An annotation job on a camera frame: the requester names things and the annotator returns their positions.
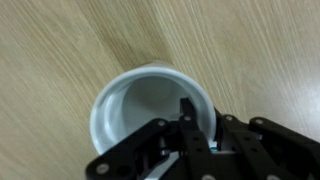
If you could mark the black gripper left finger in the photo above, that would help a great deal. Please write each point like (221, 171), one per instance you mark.
(139, 154)

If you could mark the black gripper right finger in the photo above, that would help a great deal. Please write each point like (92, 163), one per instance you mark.
(262, 149)

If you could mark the white paper cup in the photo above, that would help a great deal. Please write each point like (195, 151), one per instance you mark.
(144, 93)

